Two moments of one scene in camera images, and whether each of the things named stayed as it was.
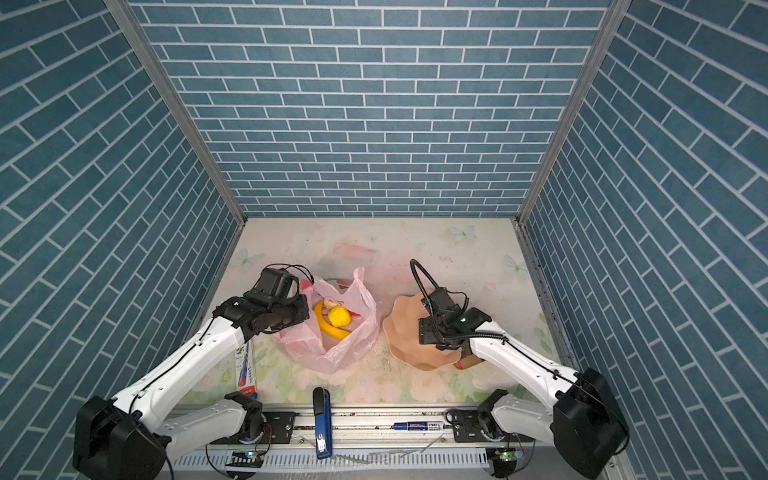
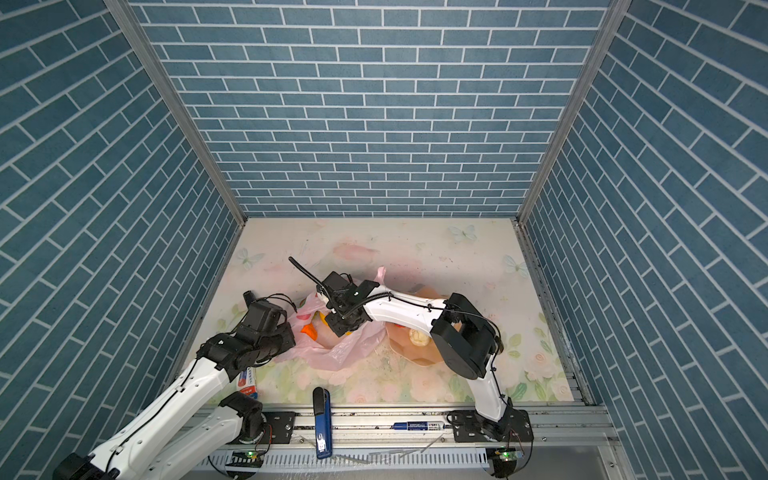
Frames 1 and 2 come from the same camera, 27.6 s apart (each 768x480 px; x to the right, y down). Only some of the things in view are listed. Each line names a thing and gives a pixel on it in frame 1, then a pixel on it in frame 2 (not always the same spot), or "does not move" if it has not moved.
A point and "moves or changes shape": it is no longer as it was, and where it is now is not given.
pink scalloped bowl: [402, 330] does not move
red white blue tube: [245, 371] does not move
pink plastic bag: [312, 345] moves or changes shape
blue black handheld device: [323, 422] does not move
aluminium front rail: [373, 425] does not move
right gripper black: [424, 330] → [334, 327]
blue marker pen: [419, 426] does not move
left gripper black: [303, 307] → [286, 329]
